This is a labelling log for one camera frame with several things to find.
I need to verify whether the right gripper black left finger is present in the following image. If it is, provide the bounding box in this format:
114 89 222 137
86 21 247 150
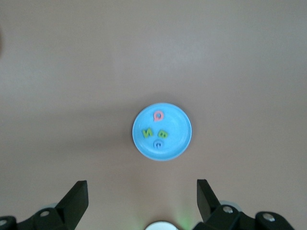
0 180 89 230

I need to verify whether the blue plate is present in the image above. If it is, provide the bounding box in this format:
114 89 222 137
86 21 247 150
132 103 192 161

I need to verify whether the pink foam letter Q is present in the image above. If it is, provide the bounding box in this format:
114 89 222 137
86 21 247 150
153 110 165 122

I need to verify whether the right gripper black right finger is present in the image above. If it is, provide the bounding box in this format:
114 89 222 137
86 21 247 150
193 179 296 230

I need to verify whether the brown table cover sheet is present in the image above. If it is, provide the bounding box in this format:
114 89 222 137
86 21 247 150
0 0 307 230

